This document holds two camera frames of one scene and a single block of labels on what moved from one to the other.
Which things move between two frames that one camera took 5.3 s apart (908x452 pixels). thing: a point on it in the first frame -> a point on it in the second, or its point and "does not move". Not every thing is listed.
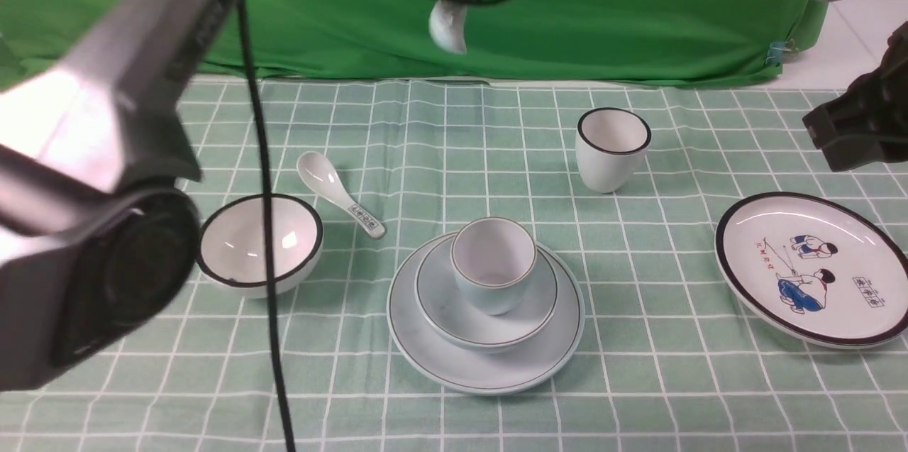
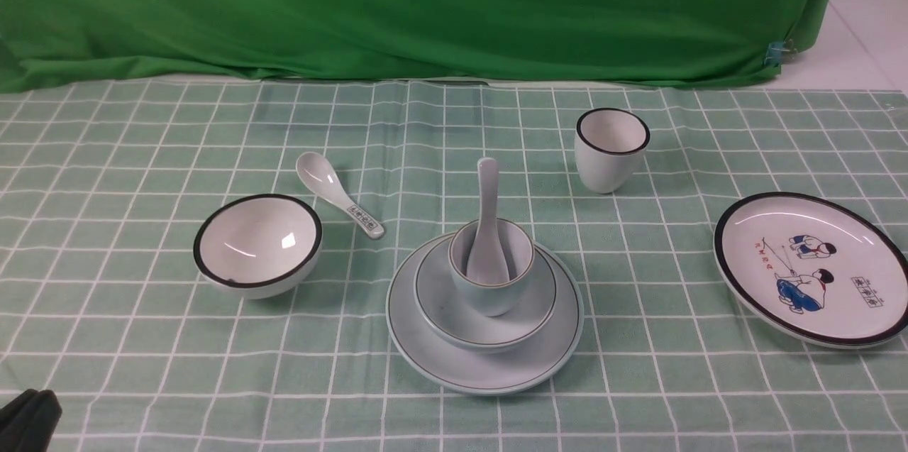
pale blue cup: (493, 260) does not move
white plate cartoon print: (816, 269) does not move
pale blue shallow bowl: (440, 304) does not move
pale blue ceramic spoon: (447, 25) -> (486, 262)
